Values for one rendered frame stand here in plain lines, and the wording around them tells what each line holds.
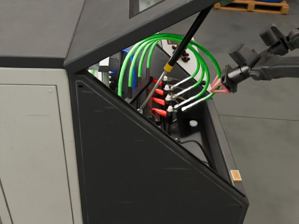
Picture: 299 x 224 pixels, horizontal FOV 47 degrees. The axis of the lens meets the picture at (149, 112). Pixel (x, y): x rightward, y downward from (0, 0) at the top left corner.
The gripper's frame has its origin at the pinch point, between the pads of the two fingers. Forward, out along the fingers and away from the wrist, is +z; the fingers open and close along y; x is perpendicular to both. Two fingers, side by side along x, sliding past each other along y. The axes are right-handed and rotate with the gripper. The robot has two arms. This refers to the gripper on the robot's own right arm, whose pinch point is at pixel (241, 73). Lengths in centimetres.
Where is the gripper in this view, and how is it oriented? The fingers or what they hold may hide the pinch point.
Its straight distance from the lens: 147.8
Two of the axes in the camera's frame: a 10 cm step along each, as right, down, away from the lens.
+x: -2.1, 5.6, -8.0
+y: -6.7, -6.8, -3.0
